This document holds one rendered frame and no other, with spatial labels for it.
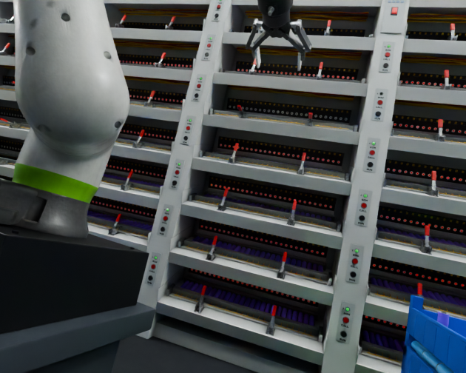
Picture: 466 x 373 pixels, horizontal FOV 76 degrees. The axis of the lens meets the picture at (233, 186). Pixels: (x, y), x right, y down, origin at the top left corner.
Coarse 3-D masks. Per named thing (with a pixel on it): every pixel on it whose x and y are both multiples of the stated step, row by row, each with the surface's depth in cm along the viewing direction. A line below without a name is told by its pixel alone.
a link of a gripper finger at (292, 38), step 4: (280, 28) 84; (280, 32) 84; (284, 32) 84; (288, 32) 86; (292, 32) 87; (284, 36) 85; (288, 36) 85; (292, 36) 87; (296, 36) 88; (288, 40) 87; (292, 40) 86; (296, 40) 87; (292, 44) 88; (296, 44) 88; (300, 44) 88; (296, 48) 89; (300, 48) 88; (300, 52) 90; (304, 52) 89
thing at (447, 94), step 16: (400, 80) 122; (416, 80) 120; (432, 80) 119; (448, 80) 117; (464, 80) 116; (400, 96) 106; (416, 96) 104; (432, 96) 103; (448, 96) 102; (464, 96) 100
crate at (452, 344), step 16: (416, 304) 65; (416, 320) 61; (432, 320) 54; (464, 320) 63; (416, 336) 60; (432, 336) 53; (448, 336) 48; (464, 336) 63; (432, 352) 52; (448, 352) 47; (464, 352) 43; (464, 368) 42
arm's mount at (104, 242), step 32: (0, 224) 40; (0, 256) 33; (32, 256) 36; (64, 256) 40; (96, 256) 45; (128, 256) 52; (0, 288) 34; (32, 288) 37; (64, 288) 41; (96, 288) 46; (128, 288) 53; (0, 320) 34; (32, 320) 38
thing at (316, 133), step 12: (204, 108) 121; (216, 108) 134; (204, 120) 122; (216, 120) 120; (228, 120) 119; (240, 120) 117; (252, 120) 116; (360, 120) 110; (264, 132) 115; (276, 132) 114; (288, 132) 113; (300, 132) 111; (312, 132) 110; (324, 132) 109; (336, 132) 108; (348, 132) 107; (360, 132) 106
